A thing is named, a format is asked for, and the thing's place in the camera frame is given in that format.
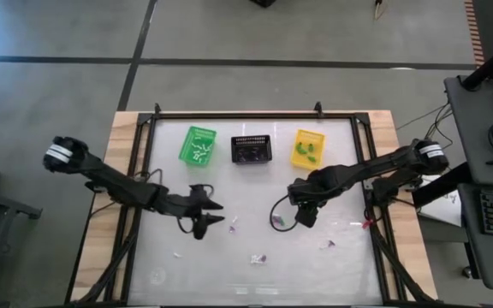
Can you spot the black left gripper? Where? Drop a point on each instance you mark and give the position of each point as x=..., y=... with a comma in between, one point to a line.
x=186, y=203

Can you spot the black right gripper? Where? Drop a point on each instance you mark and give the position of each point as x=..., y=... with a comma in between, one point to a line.
x=315, y=188

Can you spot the green plastic toy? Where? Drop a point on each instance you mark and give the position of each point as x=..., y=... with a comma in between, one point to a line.
x=310, y=147
x=311, y=158
x=300, y=148

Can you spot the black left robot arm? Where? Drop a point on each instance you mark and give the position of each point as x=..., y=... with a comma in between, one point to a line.
x=109, y=181

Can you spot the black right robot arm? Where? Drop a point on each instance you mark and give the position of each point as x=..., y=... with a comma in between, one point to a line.
x=383, y=167

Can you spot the yellow plastic basket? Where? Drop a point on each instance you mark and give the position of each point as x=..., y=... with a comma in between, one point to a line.
x=319, y=141

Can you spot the green plastic basket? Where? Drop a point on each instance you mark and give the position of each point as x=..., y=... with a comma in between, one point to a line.
x=186, y=158

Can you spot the red clip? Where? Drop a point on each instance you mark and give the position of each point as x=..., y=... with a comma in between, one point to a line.
x=366, y=223

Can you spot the black plastic basket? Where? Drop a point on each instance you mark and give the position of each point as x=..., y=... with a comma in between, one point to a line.
x=268, y=143

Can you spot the purple pointed plastic toy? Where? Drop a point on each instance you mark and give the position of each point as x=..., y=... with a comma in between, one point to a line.
x=263, y=258

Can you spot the black desk brace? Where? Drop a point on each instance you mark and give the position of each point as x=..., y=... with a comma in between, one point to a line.
x=443, y=186

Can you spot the white paper sheet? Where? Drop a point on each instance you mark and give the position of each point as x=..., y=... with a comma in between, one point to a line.
x=443, y=209

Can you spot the grey desk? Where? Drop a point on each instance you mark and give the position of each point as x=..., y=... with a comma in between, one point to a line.
x=473, y=128

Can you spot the grey keyboard shelf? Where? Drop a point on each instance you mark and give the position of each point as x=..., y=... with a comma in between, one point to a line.
x=473, y=256

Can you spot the black caster wheel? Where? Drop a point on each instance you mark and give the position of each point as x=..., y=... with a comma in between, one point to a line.
x=467, y=272

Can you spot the black pole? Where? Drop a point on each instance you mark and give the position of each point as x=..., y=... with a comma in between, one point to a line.
x=486, y=68

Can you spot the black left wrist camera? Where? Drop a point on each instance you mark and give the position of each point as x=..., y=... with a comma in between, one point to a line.
x=199, y=231

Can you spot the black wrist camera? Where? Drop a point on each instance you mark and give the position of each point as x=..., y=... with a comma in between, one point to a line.
x=199, y=231
x=306, y=217

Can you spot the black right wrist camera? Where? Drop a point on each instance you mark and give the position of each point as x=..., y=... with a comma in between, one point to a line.
x=306, y=217

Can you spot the black frame clamp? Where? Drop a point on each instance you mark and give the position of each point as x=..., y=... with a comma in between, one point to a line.
x=318, y=109
x=157, y=109

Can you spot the black table frame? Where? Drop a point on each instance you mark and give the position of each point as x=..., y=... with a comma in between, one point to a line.
x=251, y=115

